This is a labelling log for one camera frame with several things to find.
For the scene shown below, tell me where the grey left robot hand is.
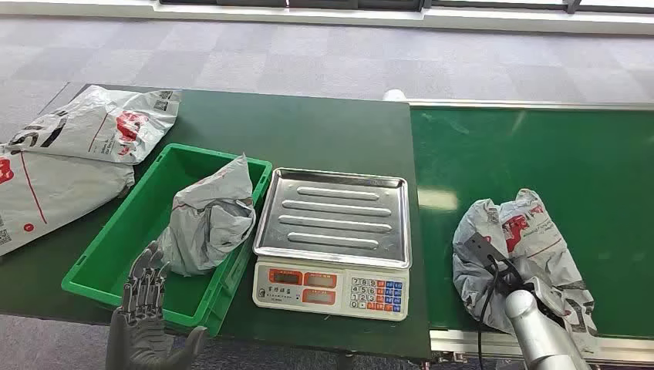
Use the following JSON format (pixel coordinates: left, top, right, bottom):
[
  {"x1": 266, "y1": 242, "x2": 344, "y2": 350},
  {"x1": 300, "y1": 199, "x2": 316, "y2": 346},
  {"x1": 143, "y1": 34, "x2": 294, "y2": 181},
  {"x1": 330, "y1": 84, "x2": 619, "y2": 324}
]
[{"x1": 106, "y1": 240, "x2": 208, "y2": 370}]

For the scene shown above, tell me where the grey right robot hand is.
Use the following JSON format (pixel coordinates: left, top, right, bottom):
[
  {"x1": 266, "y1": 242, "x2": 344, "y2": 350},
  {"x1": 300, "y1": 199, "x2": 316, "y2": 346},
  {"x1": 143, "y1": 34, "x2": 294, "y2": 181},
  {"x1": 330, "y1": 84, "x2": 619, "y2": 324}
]
[{"x1": 511, "y1": 274, "x2": 567, "y2": 328}]

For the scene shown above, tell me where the grey red-print mailer package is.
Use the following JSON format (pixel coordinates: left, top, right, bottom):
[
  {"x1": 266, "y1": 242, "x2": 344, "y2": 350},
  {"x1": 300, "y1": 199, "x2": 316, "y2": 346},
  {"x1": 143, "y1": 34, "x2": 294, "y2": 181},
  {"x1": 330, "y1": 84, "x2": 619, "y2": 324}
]
[{"x1": 452, "y1": 188, "x2": 599, "y2": 355}]

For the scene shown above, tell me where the plain grey mailer package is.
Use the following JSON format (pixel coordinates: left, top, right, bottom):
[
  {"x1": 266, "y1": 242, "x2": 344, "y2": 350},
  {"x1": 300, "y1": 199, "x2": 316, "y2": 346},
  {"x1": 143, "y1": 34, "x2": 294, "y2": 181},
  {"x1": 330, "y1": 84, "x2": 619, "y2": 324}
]
[{"x1": 157, "y1": 153, "x2": 257, "y2": 278}]

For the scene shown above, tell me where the green conveyor belt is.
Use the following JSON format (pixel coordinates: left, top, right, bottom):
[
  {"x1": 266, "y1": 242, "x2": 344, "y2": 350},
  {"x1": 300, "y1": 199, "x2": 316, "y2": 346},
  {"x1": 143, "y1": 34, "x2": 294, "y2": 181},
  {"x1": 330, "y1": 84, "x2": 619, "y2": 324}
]
[{"x1": 410, "y1": 106, "x2": 654, "y2": 340}]

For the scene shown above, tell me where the large white red-line mailer package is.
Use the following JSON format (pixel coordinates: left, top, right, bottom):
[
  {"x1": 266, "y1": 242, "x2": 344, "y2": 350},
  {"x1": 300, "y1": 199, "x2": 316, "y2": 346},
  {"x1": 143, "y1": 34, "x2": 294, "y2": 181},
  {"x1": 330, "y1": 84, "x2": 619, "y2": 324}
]
[{"x1": 0, "y1": 145, "x2": 136, "y2": 258}]

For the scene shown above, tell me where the white black-print mailer package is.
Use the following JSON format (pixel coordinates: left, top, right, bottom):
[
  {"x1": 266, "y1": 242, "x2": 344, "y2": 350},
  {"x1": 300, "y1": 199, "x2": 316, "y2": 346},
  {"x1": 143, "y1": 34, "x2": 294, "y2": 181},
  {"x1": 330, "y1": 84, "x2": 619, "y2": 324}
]
[{"x1": 5, "y1": 84, "x2": 183, "y2": 166}]

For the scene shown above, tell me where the green plastic crate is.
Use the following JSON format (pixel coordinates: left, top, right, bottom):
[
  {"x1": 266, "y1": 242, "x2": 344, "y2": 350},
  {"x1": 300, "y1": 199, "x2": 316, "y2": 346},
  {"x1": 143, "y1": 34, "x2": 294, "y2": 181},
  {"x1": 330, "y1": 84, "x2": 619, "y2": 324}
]
[{"x1": 60, "y1": 143, "x2": 274, "y2": 338}]

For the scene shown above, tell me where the white electronic weighing scale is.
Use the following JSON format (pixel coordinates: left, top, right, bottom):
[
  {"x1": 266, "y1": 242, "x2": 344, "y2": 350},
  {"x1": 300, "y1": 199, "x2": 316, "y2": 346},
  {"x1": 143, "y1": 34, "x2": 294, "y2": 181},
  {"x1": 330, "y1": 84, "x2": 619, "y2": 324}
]
[{"x1": 251, "y1": 167, "x2": 413, "y2": 323}]

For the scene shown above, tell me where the steel scale weighing pan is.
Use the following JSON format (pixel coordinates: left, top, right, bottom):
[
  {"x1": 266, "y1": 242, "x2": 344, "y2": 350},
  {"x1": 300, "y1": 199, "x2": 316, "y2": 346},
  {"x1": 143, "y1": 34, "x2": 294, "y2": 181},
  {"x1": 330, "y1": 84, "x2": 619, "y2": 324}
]
[{"x1": 252, "y1": 167, "x2": 413, "y2": 271}]

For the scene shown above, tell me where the white window sill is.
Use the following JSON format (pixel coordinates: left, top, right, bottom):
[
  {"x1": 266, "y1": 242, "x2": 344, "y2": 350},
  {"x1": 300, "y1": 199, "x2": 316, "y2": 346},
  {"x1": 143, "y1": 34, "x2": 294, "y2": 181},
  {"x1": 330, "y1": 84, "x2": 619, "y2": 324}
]
[{"x1": 0, "y1": 0, "x2": 654, "y2": 36}]

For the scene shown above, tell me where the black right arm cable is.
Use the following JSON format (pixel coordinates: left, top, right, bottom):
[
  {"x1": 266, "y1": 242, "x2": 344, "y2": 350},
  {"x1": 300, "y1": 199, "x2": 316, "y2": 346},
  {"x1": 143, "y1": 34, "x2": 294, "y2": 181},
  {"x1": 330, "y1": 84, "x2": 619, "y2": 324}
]
[{"x1": 476, "y1": 254, "x2": 528, "y2": 370}]

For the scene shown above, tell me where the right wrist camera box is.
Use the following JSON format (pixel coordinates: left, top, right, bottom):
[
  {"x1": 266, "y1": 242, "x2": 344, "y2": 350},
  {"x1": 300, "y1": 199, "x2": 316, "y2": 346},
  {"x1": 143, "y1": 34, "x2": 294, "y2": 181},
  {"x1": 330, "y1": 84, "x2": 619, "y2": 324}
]
[{"x1": 463, "y1": 232, "x2": 507, "y2": 270}]

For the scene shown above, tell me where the silver conveyor frame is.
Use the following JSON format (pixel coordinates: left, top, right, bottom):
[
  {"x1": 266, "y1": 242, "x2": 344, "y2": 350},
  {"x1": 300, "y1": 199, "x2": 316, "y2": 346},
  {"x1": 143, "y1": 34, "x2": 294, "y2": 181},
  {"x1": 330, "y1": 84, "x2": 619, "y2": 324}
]
[{"x1": 405, "y1": 98, "x2": 654, "y2": 370}]

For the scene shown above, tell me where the dark window frame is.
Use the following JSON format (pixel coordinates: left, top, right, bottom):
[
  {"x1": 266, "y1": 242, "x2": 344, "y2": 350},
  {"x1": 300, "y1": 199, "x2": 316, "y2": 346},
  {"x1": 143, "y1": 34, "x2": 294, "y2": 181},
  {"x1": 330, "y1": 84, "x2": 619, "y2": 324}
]
[{"x1": 158, "y1": 0, "x2": 654, "y2": 15}]

